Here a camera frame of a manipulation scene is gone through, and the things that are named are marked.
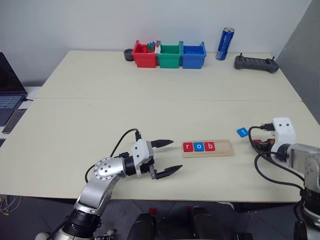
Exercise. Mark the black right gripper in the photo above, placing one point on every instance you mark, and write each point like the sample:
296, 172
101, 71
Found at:
268, 144

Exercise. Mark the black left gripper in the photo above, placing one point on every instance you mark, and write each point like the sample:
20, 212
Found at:
147, 168

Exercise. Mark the wooden letter tray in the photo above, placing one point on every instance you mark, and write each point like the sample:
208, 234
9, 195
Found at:
225, 148

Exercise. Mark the red letter tile b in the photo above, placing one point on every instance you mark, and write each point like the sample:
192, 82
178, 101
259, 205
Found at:
210, 146

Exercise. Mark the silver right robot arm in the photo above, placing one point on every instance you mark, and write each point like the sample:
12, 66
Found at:
307, 160

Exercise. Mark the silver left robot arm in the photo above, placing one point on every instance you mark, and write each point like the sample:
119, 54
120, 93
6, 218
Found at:
105, 172

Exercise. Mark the red letter tile r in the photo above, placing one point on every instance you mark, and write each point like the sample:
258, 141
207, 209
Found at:
188, 147

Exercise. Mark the blue letter tile o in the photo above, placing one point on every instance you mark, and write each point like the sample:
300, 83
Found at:
199, 147

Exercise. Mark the dark red box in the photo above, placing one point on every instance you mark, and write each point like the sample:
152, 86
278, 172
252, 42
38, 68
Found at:
153, 211

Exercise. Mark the dark rounded shape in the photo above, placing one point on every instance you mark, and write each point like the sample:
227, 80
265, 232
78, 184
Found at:
146, 226
202, 222

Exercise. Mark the dark grey handheld controller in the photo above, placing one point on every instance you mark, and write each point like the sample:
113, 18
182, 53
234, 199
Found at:
256, 64

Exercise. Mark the green plastic bin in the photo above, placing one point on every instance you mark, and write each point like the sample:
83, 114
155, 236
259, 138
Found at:
168, 60

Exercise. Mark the red plastic bin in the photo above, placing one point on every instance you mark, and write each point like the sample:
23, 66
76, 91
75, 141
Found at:
145, 60

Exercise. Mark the blue plastic bin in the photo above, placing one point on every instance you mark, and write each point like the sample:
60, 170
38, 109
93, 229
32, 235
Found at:
192, 62

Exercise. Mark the black round cup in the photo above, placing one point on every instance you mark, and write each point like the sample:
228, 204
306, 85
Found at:
128, 55

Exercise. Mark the white toy brick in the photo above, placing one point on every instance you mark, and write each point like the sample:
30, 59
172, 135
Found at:
157, 49

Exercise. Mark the blue drink can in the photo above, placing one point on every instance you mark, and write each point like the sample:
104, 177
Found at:
224, 45

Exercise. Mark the green toy brick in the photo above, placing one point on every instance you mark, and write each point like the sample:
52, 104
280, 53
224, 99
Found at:
150, 47

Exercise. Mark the black laptop plug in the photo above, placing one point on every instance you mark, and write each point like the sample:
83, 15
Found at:
28, 99

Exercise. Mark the black phone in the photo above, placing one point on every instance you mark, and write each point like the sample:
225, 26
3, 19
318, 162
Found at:
14, 121

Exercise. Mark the dark laptop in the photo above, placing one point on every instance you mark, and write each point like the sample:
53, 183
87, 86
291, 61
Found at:
8, 85

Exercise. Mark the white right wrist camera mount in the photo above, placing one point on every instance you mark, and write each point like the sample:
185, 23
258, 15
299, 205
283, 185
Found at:
285, 133

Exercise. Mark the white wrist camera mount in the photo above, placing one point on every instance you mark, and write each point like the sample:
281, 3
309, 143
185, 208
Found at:
285, 133
141, 151

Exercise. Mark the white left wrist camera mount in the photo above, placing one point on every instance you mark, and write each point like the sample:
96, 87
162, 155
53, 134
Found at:
141, 151

